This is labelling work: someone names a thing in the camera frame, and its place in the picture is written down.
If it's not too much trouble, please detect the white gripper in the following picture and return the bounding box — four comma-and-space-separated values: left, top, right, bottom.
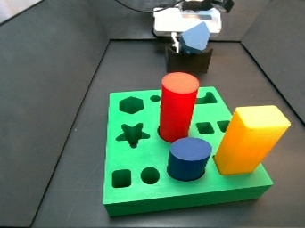
153, 7, 221, 53

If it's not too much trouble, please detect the light blue three prong object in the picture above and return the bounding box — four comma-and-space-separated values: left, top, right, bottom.
179, 22, 209, 54

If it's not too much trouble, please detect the black curved fixture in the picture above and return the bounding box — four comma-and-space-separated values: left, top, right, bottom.
165, 47, 212, 73

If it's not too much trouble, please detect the red cylinder peg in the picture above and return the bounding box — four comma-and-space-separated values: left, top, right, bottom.
157, 72, 199, 143

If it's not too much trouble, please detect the yellow rectangular block peg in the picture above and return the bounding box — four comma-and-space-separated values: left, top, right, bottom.
213, 105, 290, 175

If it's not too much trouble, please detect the dark blue cylinder peg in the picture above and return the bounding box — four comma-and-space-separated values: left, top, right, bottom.
167, 137, 212, 182

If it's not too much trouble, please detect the green shape sorter block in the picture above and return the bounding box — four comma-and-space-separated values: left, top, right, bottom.
102, 90, 272, 216

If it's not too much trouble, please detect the black cable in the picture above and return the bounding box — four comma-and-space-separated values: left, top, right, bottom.
113, 0, 235, 14

